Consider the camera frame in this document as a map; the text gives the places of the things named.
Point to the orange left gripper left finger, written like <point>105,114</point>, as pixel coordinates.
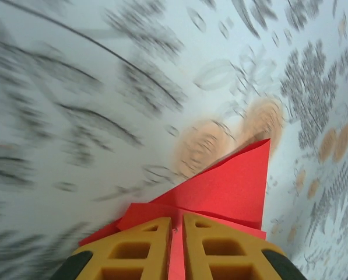
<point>133,248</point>

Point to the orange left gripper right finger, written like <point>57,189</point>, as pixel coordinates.
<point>229,253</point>

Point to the red square paper sheet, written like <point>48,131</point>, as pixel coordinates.
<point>235,189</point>

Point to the floral patterned tablecloth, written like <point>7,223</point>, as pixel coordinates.
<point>103,116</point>

